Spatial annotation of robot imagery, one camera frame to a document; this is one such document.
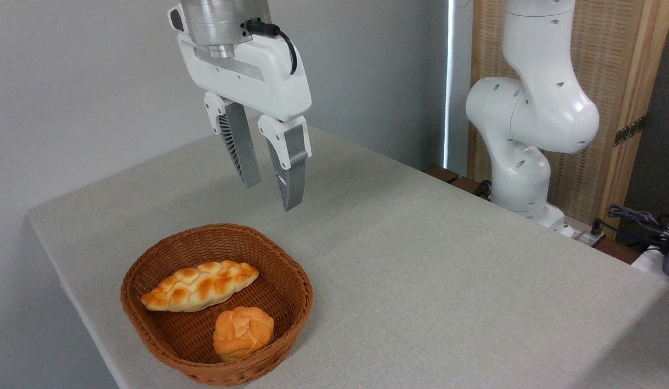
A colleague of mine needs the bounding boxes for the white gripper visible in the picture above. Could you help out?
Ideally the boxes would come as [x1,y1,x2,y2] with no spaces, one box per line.
[176,30,312,212]

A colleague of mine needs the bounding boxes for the brown wicker basket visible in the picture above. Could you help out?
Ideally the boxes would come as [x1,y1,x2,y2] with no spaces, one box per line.
[121,223,314,386]

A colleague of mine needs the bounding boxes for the grey tablecloth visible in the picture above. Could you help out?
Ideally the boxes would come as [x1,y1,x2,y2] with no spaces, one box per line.
[26,120,669,389]

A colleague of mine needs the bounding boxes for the black cable bundle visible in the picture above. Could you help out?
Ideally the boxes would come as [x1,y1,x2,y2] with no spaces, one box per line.
[591,204,669,254]

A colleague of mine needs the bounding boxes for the brown wooden bench edge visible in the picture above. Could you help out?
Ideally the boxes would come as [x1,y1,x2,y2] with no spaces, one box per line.
[424,165,493,199]

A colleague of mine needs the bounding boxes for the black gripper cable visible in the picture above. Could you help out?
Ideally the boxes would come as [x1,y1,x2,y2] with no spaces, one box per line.
[244,18,298,76]

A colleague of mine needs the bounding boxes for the round orange bread bun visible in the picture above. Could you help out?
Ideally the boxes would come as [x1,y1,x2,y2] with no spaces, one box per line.
[213,306,275,363]

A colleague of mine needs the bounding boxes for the braided long bread loaf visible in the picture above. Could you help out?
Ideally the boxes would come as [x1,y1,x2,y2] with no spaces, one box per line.
[140,260,259,313]

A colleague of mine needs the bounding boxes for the metal screen hinge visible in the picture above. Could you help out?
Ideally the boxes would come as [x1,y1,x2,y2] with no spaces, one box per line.
[614,115,647,147]

